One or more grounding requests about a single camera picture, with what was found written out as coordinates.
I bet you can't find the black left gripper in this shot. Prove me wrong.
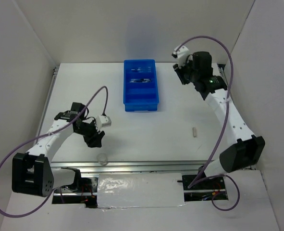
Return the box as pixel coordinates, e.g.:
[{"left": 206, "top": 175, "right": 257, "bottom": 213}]
[{"left": 74, "top": 118, "right": 105, "bottom": 148}]

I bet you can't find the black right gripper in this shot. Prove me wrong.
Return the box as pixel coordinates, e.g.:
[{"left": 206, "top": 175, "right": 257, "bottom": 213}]
[{"left": 172, "top": 56, "right": 198, "bottom": 85}]

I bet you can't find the blue capped ballpoint pen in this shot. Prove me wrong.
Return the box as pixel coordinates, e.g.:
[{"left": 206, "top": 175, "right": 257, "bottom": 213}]
[{"left": 130, "top": 80, "right": 152, "bottom": 84}]

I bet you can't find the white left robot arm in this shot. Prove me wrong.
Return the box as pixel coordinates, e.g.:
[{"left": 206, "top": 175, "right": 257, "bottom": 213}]
[{"left": 12, "top": 103, "right": 111, "bottom": 197}]

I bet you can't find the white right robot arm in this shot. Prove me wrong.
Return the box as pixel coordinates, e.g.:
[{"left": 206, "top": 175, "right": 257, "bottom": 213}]
[{"left": 172, "top": 46, "right": 265, "bottom": 189}]

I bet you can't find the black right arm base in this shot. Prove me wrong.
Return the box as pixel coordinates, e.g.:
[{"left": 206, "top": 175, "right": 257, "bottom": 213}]
[{"left": 177, "top": 165, "right": 228, "bottom": 202}]

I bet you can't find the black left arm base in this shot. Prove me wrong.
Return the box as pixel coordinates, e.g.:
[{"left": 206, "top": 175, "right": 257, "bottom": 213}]
[{"left": 52, "top": 177, "right": 98, "bottom": 208}]

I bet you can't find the clear tape roll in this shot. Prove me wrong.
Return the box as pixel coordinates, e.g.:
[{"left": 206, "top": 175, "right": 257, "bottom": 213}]
[{"left": 97, "top": 153, "right": 108, "bottom": 166}]

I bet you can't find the blue compartment storage bin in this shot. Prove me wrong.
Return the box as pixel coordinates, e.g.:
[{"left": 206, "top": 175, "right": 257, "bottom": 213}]
[{"left": 123, "top": 59, "right": 159, "bottom": 112}]

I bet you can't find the white front cover board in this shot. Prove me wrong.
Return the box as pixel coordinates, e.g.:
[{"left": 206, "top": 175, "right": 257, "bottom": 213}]
[{"left": 97, "top": 173, "right": 185, "bottom": 209}]

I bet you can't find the white eraser block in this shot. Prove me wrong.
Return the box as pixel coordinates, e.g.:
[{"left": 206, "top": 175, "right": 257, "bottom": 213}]
[{"left": 192, "top": 127, "right": 198, "bottom": 138}]

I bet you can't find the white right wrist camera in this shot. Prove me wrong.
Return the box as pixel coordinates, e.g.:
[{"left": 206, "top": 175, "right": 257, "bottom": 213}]
[{"left": 172, "top": 46, "right": 189, "bottom": 67}]

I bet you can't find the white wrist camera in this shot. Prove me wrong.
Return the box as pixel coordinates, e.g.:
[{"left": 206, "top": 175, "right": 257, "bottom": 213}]
[
  {"left": 95, "top": 115, "right": 111, "bottom": 130},
  {"left": 172, "top": 46, "right": 189, "bottom": 67}
]

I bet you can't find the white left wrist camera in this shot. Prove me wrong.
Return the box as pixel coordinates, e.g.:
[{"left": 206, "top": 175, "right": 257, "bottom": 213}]
[{"left": 95, "top": 115, "right": 111, "bottom": 130}]

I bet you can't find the aluminium table frame rail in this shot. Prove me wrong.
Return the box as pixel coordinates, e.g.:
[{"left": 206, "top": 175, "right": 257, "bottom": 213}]
[{"left": 38, "top": 63, "right": 221, "bottom": 174}]

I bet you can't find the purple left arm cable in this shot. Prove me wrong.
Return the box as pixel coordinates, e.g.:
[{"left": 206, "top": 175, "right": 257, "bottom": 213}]
[{"left": 0, "top": 86, "right": 109, "bottom": 218}]

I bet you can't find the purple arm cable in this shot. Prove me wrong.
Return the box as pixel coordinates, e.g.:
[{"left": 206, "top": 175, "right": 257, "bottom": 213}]
[
  {"left": 0, "top": 86, "right": 109, "bottom": 218},
  {"left": 176, "top": 36, "right": 241, "bottom": 212}
]

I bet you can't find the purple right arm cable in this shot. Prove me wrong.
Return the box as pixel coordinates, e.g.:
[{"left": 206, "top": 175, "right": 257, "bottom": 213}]
[{"left": 176, "top": 36, "right": 241, "bottom": 212}]

